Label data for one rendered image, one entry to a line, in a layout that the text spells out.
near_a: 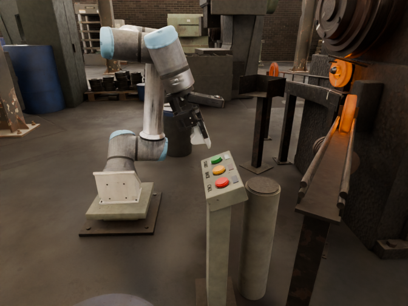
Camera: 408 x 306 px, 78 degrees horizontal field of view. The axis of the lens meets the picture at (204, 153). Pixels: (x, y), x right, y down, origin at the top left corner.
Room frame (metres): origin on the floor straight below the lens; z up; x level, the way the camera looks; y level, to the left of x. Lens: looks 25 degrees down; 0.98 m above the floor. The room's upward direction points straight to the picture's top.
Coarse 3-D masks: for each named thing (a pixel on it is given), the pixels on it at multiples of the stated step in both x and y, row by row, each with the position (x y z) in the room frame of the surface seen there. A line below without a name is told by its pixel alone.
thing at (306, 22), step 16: (304, 0) 8.09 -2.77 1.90; (112, 16) 7.70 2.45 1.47; (304, 16) 7.96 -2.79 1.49; (304, 32) 8.10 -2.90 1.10; (0, 48) 2.83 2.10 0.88; (304, 48) 8.10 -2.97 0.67; (0, 64) 2.75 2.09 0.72; (112, 64) 7.70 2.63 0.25; (304, 64) 8.11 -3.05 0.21; (0, 80) 2.67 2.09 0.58; (0, 96) 2.60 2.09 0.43; (0, 112) 2.72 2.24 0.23; (16, 112) 2.76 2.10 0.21; (0, 128) 2.71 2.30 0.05; (16, 128) 2.68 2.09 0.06; (32, 128) 2.77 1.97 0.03
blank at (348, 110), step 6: (348, 96) 0.97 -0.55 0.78; (354, 96) 0.96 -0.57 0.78; (348, 102) 0.94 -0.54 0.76; (354, 102) 0.93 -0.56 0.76; (348, 108) 0.92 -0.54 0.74; (354, 108) 0.91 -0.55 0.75; (342, 114) 1.01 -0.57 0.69; (348, 114) 0.91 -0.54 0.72; (342, 120) 0.92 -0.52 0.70; (348, 120) 0.91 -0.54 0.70; (342, 126) 0.92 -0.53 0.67; (348, 126) 0.91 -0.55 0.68; (342, 132) 0.94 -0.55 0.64
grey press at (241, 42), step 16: (208, 0) 4.20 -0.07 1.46; (224, 0) 3.97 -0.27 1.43; (240, 0) 4.02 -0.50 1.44; (256, 0) 4.07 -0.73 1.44; (208, 16) 4.35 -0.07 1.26; (224, 16) 4.75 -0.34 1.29; (240, 16) 4.30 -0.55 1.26; (256, 16) 4.33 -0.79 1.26; (224, 32) 4.72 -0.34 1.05; (240, 32) 4.30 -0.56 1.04; (256, 32) 4.33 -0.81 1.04; (208, 48) 4.84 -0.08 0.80; (224, 48) 4.60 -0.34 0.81; (240, 48) 4.31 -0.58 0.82; (256, 48) 4.36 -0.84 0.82; (240, 64) 4.30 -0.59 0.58; (256, 64) 4.37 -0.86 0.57; (240, 96) 4.32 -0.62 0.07
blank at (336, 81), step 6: (336, 60) 1.46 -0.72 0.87; (342, 66) 1.39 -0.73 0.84; (348, 66) 1.36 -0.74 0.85; (342, 72) 1.38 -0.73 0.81; (348, 72) 1.36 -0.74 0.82; (330, 78) 1.48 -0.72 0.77; (336, 78) 1.43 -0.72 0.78; (342, 78) 1.37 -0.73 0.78; (348, 78) 1.36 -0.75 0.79; (336, 84) 1.41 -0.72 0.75; (342, 84) 1.38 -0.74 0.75
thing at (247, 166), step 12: (240, 84) 1.94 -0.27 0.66; (252, 84) 2.02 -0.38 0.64; (264, 84) 1.99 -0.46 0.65; (276, 84) 1.79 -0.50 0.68; (252, 96) 1.82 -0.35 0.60; (264, 96) 1.78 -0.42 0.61; (276, 96) 1.80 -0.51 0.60; (264, 108) 1.84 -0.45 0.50; (264, 120) 1.85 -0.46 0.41; (264, 132) 1.86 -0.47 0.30; (252, 156) 1.87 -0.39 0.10; (252, 168) 1.82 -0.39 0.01; (264, 168) 1.82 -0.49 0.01
